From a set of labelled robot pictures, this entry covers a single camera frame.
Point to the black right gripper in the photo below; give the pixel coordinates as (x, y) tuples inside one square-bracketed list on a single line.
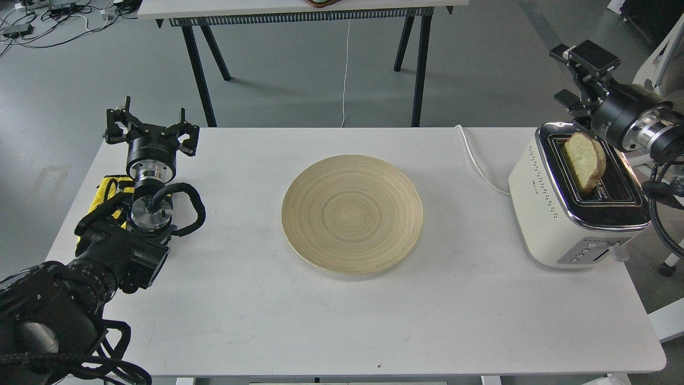
[(625, 116)]

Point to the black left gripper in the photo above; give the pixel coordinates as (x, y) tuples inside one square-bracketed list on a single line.
[(150, 156)]

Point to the slice of bread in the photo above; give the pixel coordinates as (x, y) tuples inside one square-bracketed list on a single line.
[(587, 160)]

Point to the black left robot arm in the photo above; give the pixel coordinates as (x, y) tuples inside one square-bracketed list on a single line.
[(53, 321)]

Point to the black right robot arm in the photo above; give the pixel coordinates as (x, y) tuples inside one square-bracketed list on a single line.
[(656, 189)]

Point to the cream and chrome toaster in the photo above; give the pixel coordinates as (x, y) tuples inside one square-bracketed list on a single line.
[(561, 227)]

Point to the white background table black legs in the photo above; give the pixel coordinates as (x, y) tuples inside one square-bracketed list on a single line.
[(187, 15)]

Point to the brown object on background table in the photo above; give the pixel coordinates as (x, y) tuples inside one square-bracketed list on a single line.
[(320, 3)]

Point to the round wooden plate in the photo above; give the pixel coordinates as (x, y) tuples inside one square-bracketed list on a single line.
[(352, 214)]

